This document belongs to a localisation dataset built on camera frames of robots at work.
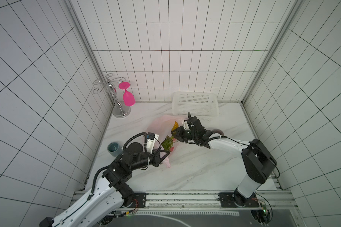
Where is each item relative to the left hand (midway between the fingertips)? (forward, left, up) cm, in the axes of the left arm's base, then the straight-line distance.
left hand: (166, 155), depth 68 cm
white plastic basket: (+54, -29, -21) cm, 64 cm away
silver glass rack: (+44, +39, +7) cm, 59 cm away
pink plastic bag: (+20, +3, -4) cm, 21 cm away
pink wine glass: (+43, +28, -3) cm, 52 cm away
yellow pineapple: (+17, -4, -3) cm, 18 cm away
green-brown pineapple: (+10, 0, -7) cm, 12 cm away
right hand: (+19, -2, -7) cm, 20 cm away
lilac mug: (+23, -32, -13) cm, 42 cm away
